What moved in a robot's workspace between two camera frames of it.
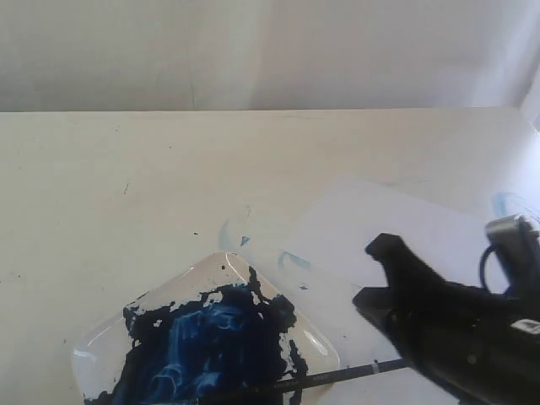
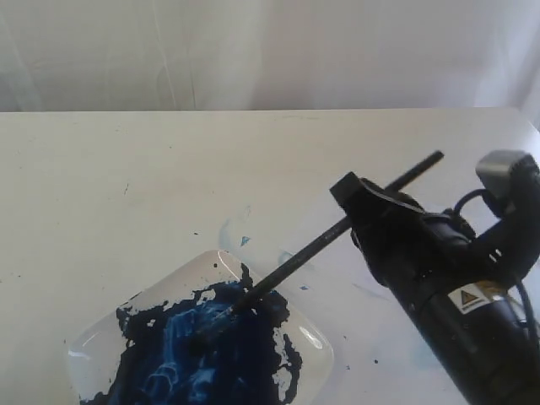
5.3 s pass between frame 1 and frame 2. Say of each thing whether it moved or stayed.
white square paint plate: stayed
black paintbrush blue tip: moved
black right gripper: moved
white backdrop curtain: stayed
